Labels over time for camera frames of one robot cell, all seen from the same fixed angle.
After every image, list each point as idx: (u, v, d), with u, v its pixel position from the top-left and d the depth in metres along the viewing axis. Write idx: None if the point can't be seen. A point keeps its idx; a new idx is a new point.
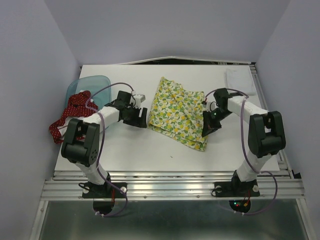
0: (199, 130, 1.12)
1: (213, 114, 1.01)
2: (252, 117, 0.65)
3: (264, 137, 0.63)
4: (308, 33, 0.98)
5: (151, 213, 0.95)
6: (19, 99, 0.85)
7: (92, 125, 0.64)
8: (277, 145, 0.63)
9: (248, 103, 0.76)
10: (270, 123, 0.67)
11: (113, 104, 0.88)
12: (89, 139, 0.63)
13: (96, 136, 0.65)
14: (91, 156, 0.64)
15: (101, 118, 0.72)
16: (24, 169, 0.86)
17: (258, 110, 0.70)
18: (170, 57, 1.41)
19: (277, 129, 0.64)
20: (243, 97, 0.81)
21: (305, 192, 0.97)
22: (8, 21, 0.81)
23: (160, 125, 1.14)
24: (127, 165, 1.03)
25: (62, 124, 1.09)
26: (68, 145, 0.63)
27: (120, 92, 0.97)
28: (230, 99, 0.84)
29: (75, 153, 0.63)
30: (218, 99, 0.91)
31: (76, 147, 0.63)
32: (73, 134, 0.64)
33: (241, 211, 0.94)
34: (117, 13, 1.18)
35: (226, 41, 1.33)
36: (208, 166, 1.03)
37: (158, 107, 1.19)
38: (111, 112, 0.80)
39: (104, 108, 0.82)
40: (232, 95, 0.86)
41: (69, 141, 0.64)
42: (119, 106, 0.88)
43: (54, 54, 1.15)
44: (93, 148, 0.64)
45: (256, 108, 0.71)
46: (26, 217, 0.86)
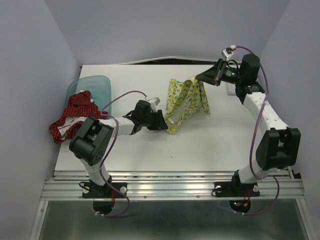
0: (200, 93, 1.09)
1: (230, 73, 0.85)
2: (267, 132, 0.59)
3: (274, 153, 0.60)
4: (308, 33, 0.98)
5: (151, 213, 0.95)
6: (19, 99, 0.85)
7: (107, 127, 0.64)
8: (286, 163, 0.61)
9: (267, 107, 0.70)
10: (286, 138, 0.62)
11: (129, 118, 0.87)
12: (98, 140, 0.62)
13: (106, 139, 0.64)
14: (96, 156, 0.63)
15: (117, 123, 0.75)
16: (25, 169, 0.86)
17: (276, 122, 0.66)
18: (170, 57, 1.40)
19: (291, 147, 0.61)
20: (263, 95, 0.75)
21: (305, 191, 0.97)
22: (8, 21, 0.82)
23: (175, 125, 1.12)
24: (127, 165, 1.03)
25: (61, 124, 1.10)
26: (78, 140, 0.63)
27: (138, 102, 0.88)
28: (248, 95, 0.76)
29: (82, 149, 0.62)
30: (243, 66, 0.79)
31: (85, 143, 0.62)
32: (87, 130, 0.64)
33: (241, 211, 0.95)
34: (117, 13, 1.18)
35: (227, 41, 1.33)
36: (209, 167, 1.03)
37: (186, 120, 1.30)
38: (126, 123, 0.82)
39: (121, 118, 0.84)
40: (252, 89, 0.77)
41: (80, 135, 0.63)
42: (135, 121, 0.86)
43: (54, 54, 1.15)
44: (100, 149, 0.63)
45: (275, 118, 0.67)
46: (26, 217, 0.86)
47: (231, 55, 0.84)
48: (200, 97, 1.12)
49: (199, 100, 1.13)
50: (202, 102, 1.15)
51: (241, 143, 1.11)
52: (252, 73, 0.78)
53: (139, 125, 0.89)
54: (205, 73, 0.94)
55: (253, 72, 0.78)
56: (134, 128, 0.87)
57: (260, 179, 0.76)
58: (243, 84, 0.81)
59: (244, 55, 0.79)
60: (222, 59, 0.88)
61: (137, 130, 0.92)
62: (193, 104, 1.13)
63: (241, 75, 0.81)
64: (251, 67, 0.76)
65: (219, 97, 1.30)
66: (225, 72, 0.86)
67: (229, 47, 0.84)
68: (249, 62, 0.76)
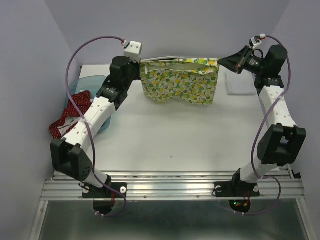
0: (202, 81, 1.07)
1: (255, 62, 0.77)
2: (272, 126, 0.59)
3: (274, 148, 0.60)
4: (308, 33, 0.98)
5: (151, 213, 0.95)
6: (19, 99, 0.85)
7: (75, 149, 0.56)
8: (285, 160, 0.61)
9: (281, 103, 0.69)
10: (291, 136, 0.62)
11: (108, 90, 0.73)
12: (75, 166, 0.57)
13: (82, 160, 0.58)
14: (83, 172, 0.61)
15: (88, 130, 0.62)
16: (25, 169, 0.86)
17: (285, 118, 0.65)
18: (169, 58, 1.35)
19: (293, 146, 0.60)
20: (280, 91, 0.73)
21: (305, 191, 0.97)
22: (9, 21, 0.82)
23: (156, 70, 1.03)
24: (127, 165, 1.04)
25: (61, 124, 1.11)
26: (58, 166, 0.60)
27: (112, 66, 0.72)
28: (265, 87, 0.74)
29: (68, 172, 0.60)
30: (270, 55, 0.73)
31: (67, 167, 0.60)
32: (58, 158, 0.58)
33: (241, 211, 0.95)
34: (117, 13, 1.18)
35: (227, 41, 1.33)
36: (209, 167, 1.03)
37: (149, 94, 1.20)
38: (102, 112, 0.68)
39: (96, 102, 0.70)
40: (272, 82, 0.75)
41: (57, 163, 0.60)
42: (116, 93, 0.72)
43: (54, 54, 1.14)
44: (83, 167, 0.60)
45: (285, 115, 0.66)
46: (26, 217, 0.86)
47: (259, 44, 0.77)
48: (193, 84, 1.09)
49: (187, 83, 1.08)
50: (194, 91, 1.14)
51: (241, 144, 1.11)
52: (276, 65, 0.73)
53: (122, 95, 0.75)
54: (228, 59, 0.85)
55: (278, 64, 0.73)
56: (116, 97, 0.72)
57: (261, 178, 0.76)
58: (264, 75, 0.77)
59: (271, 46, 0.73)
60: (248, 47, 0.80)
61: (122, 102, 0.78)
62: (182, 78, 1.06)
63: (265, 65, 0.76)
64: (276, 59, 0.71)
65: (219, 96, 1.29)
66: (249, 60, 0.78)
67: (258, 35, 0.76)
68: (276, 53, 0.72)
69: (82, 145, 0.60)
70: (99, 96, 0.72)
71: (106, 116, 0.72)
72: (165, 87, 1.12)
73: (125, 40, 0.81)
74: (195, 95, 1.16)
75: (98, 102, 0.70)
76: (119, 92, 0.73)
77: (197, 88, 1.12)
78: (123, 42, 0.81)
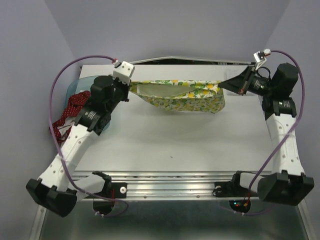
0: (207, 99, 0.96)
1: (260, 84, 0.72)
2: (276, 175, 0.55)
3: (277, 196, 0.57)
4: (308, 33, 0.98)
5: (151, 213, 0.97)
6: (19, 98, 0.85)
7: (51, 192, 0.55)
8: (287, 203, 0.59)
9: (290, 141, 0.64)
10: (296, 181, 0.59)
11: (87, 115, 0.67)
12: (61, 203, 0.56)
13: (62, 200, 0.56)
14: (66, 209, 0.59)
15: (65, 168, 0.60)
16: (24, 169, 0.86)
17: (292, 162, 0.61)
18: (170, 57, 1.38)
19: (297, 193, 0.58)
20: (292, 122, 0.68)
21: None
22: (9, 20, 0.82)
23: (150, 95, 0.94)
24: (127, 166, 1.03)
25: (61, 124, 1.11)
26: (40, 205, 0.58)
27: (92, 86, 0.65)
28: (274, 116, 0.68)
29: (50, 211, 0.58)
30: (279, 76, 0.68)
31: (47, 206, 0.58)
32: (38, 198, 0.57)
33: (241, 212, 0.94)
34: (117, 13, 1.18)
35: (227, 41, 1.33)
36: (209, 167, 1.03)
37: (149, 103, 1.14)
38: (79, 143, 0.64)
39: (73, 131, 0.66)
40: (282, 106, 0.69)
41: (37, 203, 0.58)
42: (95, 118, 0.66)
43: (54, 54, 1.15)
44: (64, 205, 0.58)
45: (292, 158, 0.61)
46: (26, 217, 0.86)
47: (263, 61, 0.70)
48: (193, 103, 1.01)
49: (184, 101, 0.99)
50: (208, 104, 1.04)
51: (241, 144, 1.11)
52: (287, 86, 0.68)
53: (104, 119, 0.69)
54: (229, 82, 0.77)
55: (288, 85, 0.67)
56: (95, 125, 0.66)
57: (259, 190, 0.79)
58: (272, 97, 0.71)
59: (279, 65, 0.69)
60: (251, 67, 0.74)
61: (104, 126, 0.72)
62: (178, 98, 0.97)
63: (273, 86, 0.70)
64: (287, 78, 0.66)
65: None
66: (254, 81, 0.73)
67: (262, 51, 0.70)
68: (287, 72, 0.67)
69: (59, 186, 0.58)
70: (77, 122, 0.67)
71: (87, 145, 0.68)
72: (161, 104, 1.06)
73: (117, 59, 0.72)
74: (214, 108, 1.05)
75: (76, 131, 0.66)
76: (99, 117, 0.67)
77: (212, 104, 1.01)
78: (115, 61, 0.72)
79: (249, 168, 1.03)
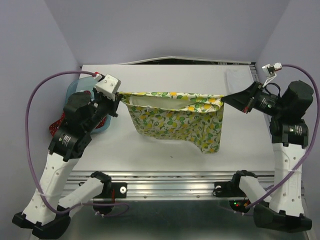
0: (206, 116, 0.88)
1: (267, 103, 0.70)
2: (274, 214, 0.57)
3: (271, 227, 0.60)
4: (308, 32, 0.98)
5: (151, 213, 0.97)
6: (19, 98, 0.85)
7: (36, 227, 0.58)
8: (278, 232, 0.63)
9: (294, 178, 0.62)
10: None
11: (61, 142, 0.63)
12: (54, 230, 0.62)
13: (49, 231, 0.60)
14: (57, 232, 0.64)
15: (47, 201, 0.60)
16: (24, 169, 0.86)
17: (292, 202, 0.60)
18: (170, 57, 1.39)
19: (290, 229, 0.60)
20: (300, 155, 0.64)
21: (305, 191, 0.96)
22: (10, 20, 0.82)
23: (144, 107, 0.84)
24: (127, 166, 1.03)
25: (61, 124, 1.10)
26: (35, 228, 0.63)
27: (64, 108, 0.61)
28: (282, 145, 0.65)
29: None
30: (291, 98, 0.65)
31: None
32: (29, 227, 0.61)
33: (241, 211, 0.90)
34: (117, 13, 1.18)
35: (227, 41, 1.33)
36: (210, 167, 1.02)
37: (140, 127, 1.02)
38: (57, 175, 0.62)
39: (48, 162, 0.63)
40: (294, 132, 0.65)
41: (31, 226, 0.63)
42: (69, 146, 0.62)
43: (54, 54, 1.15)
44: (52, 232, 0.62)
45: (293, 197, 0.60)
46: None
47: (272, 76, 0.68)
48: (191, 120, 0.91)
49: (181, 117, 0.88)
50: (202, 133, 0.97)
51: (242, 144, 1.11)
52: (298, 109, 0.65)
53: (80, 145, 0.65)
54: (233, 97, 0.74)
55: (300, 107, 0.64)
56: (71, 153, 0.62)
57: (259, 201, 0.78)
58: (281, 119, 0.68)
59: (289, 84, 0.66)
60: (258, 83, 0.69)
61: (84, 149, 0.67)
62: (175, 112, 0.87)
63: (283, 108, 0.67)
64: (300, 100, 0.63)
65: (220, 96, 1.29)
66: (261, 100, 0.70)
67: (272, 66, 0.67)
68: (299, 93, 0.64)
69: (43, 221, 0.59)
70: (52, 150, 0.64)
71: (68, 171, 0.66)
72: (155, 124, 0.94)
73: (98, 73, 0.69)
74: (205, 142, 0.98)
75: (53, 162, 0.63)
76: (75, 142, 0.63)
77: (205, 133, 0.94)
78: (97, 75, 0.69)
79: (249, 168, 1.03)
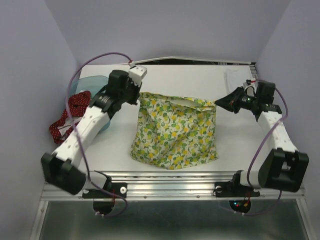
0: (201, 126, 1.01)
1: (246, 99, 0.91)
2: (272, 151, 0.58)
3: (276, 175, 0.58)
4: (308, 33, 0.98)
5: (151, 213, 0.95)
6: (19, 98, 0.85)
7: (66, 165, 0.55)
8: (287, 186, 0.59)
9: (280, 128, 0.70)
10: (292, 162, 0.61)
11: (100, 100, 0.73)
12: (76, 176, 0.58)
13: (75, 173, 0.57)
14: (77, 186, 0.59)
15: (79, 144, 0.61)
16: (25, 169, 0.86)
17: (285, 143, 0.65)
18: (170, 57, 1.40)
19: (294, 172, 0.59)
20: (278, 116, 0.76)
21: (305, 192, 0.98)
22: (9, 21, 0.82)
23: (157, 99, 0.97)
24: (127, 166, 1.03)
25: (61, 124, 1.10)
26: (52, 180, 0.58)
27: (110, 75, 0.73)
28: (263, 113, 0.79)
29: (61, 186, 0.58)
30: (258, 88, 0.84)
31: (59, 180, 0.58)
32: (52, 172, 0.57)
33: (241, 211, 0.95)
34: (117, 13, 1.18)
35: (227, 41, 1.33)
36: (210, 167, 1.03)
37: (140, 144, 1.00)
38: (94, 123, 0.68)
39: (88, 111, 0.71)
40: (268, 107, 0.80)
41: (50, 178, 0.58)
42: (108, 103, 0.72)
43: (54, 54, 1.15)
44: (76, 181, 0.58)
45: (285, 139, 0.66)
46: (26, 216, 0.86)
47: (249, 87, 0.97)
48: (192, 126, 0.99)
49: (183, 119, 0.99)
50: (200, 148, 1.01)
51: (242, 144, 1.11)
52: (268, 93, 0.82)
53: (115, 105, 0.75)
54: (224, 98, 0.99)
55: (269, 92, 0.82)
56: (108, 107, 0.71)
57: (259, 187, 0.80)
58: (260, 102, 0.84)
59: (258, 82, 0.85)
60: (240, 88, 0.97)
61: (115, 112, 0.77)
62: (178, 115, 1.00)
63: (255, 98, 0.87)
64: (267, 87, 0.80)
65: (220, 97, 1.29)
66: (241, 98, 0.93)
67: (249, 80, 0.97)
68: (265, 82, 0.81)
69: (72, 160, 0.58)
70: (91, 105, 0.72)
71: (100, 126, 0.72)
72: (162, 124, 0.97)
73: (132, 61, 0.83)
74: (205, 151, 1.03)
75: (91, 112, 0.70)
76: (111, 103, 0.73)
77: (204, 142, 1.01)
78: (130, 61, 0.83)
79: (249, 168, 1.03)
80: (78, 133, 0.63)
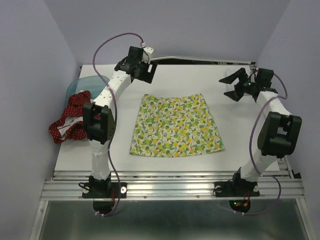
0: (200, 117, 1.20)
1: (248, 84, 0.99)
2: (269, 113, 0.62)
3: (273, 136, 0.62)
4: (307, 33, 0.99)
5: (151, 213, 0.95)
6: (19, 99, 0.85)
7: (104, 109, 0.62)
8: (283, 149, 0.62)
9: (276, 100, 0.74)
10: (288, 126, 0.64)
11: (123, 64, 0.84)
12: (110, 121, 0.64)
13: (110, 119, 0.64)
14: (109, 133, 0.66)
15: (112, 96, 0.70)
16: (25, 168, 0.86)
17: (282, 109, 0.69)
18: (170, 57, 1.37)
19: (291, 134, 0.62)
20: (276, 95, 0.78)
21: (305, 191, 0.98)
22: (9, 21, 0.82)
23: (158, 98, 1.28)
24: (128, 166, 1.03)
25: (61, 124, 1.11)
26: (88, 126, 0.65)
27: (131, 47, 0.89)
28: (261, 92, 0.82)
29: (96, 132, 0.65)
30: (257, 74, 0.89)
31: (95, 126, 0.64)
32: (89, 117, 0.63)
33: (241, 211, 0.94)
34: (117, 13, 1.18)
35: (227, 41, 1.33)
36: (210, 167, 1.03)
37: (144, 134, 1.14)
38: (121, 82, 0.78)
39: (114, 73, 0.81)
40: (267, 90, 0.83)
41: (87, 123, 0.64)
42: (130, 67, 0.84)
43: (54, 54, 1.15)
44: (109, 127, 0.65)
45: (280, 107, 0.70)
46: (26, 216, 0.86)
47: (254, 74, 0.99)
48: (191, 118, 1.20)
49: (183, 112, 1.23)
50: (203, 136, 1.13)
51: (242, 144, 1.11)
52: (266, 77, 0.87)
53: (135, 69, 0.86)
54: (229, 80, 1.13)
55: (266, 76, 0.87)
56: (132, 69, 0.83)
57: (258, 174, 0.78)
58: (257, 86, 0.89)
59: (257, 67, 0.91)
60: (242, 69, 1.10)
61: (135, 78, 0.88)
62: (178, 109, 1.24)
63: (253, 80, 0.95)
64: (263, 69, 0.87)
65: (220, 96, 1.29)
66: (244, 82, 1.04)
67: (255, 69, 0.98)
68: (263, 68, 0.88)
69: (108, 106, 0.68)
70: (117, 68, 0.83)
71: (123, 87, 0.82)
72: (163, 115, 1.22)
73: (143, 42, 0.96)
74: (209, 140, 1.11)
75: (117, 74, 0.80)
76: (133, 67, 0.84)
77: (206, 131, 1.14)
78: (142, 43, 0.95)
79: None
80: (111, 87, 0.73)
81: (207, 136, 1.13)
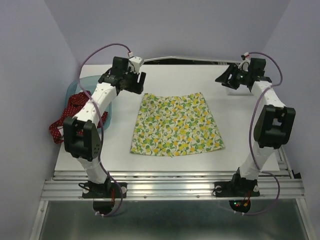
0: (200, 116, 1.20)
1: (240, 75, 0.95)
2: (265, 106, 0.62)
3: (268, 128, 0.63)
4: (308, 33, 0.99)
5: (151, 213, 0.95)
6: (19, 99, 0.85)
7: (87, 125, 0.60)
8: (278, 140, 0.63)
9: (271, 91, 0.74)
10: (282, 118, 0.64)
11: (108, 77, 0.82)
12: (94, 137, 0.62)
13: (94, 135, 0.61)
14: (94, 150, 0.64)
15: (96, 110, 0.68)
16: (25, 168, 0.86)
17: (276, 101, 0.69)
18: (170, 57, 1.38)
19: (285, 125, 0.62)
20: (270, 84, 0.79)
21: (305, 191, 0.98)
22: (10, 22, 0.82)
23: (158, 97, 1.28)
24: (128, 165, 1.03)
25: (61, 124, 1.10)
26: (71, 144, 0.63)
27: (115, 58, 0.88)
28: (255, 82, 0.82)
29: (79, 150, 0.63)
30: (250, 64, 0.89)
31: (78, 143, 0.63)
32: (71, 134, 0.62)
33: (241, 211, 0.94)
34: (117, 13, 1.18)
35: (227, 41, 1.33)
36: (210, 167, 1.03)
37: (144, 133, 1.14)
38: (106, 94, 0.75)
39: (98, 86, 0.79)
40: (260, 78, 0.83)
41: (69, 141, 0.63)
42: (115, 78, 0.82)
43: (54, 54, 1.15)
44: (93, 144, 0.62)
45: (275, 99, 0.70)
46: (26, 216, 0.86)
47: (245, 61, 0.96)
48: (191, 117, 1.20)
49: (182, 110, 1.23)
50: (203, 134, 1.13)
51: (242, 143, 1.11)
52: (260, 66, 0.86)
53: (121, 81, 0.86)
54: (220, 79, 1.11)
55: (261, 65, 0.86)
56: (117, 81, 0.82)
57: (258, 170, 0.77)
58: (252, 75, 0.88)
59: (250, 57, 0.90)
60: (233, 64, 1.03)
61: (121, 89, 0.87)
62: (178, 108, 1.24)
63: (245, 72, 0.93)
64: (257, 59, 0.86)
65: (220, 96, 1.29)
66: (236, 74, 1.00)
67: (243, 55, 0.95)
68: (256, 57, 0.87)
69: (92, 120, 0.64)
70: (101, 81, 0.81)
71: (109, 100, 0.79)
72: (163, 115, 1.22)
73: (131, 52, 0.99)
74: (209, 138, 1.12)
75: (101, 87, 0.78)
76: (118, 79, 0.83)
77: (205, 130, 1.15)
78: (130, 53, 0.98)
79: None
80: (93, 100, 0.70)
81: (206, 134, 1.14)
